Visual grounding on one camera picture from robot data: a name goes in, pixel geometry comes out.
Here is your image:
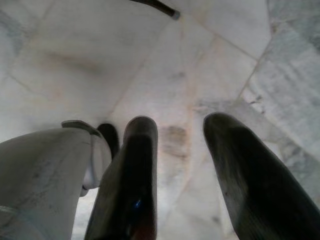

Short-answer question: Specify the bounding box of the black metal chair frame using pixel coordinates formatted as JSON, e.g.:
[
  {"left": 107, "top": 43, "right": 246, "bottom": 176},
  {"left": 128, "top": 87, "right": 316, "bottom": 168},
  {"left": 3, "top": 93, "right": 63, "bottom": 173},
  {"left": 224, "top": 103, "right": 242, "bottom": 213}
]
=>
[{"left": 146, "top": 0, "right": 181, "bottom": 21}]

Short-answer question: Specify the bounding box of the black right robot foot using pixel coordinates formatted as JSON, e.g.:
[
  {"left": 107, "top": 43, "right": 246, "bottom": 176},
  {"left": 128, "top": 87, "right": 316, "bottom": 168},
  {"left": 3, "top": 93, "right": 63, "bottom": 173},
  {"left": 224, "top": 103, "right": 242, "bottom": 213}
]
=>
[{"left": 96, "top": 122, "right": 121, "bottom": 160}]

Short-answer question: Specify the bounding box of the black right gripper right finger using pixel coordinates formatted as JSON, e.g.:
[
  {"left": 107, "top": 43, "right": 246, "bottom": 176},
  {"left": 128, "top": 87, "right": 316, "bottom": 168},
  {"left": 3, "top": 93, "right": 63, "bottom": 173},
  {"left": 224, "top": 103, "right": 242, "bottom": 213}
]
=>
[{"left": 202, "top": 112, "right": 320, "bottom": 240}]

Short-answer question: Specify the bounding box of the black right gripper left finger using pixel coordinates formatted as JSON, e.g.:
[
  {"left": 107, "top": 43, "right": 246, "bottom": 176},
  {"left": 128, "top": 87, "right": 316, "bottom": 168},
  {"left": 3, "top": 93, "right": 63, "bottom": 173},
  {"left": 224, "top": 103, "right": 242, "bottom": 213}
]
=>
[{"left": 83, "top": 115, "right": 159, "bottom": 240}]

